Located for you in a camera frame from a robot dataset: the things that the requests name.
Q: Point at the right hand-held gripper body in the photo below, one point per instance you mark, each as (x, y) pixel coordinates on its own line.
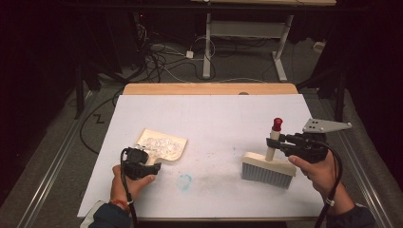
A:
(309, 148)

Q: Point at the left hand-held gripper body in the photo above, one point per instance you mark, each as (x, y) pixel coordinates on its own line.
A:
(134, 169)

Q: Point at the pile of white paper scraps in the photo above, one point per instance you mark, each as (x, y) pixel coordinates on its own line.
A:
(160, 146)

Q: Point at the person's left hand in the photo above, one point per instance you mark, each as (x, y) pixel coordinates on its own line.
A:
(123, 190)

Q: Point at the person's right hand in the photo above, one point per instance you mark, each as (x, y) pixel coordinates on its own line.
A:
(323, 177)

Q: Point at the black metal stand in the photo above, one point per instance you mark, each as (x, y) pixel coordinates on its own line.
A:
(340, 101)
(79, 91)

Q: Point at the dark table grommet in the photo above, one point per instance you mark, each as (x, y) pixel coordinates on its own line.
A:
(243, 93)

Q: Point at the white table mat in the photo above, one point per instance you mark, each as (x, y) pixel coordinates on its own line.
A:
(215, 114)

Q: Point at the wooden table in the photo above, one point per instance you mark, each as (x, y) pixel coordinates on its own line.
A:
(190, 89)

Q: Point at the small white floor box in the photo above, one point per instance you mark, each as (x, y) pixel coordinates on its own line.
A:
(319, 46)

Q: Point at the white power adapter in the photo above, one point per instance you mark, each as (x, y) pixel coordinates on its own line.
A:
(189, 54)

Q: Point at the grey floor rail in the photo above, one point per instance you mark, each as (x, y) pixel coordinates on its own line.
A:
(369, 186)
(53, 161)

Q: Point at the white metal desk frame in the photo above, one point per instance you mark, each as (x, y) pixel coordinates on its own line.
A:
(247, 29)

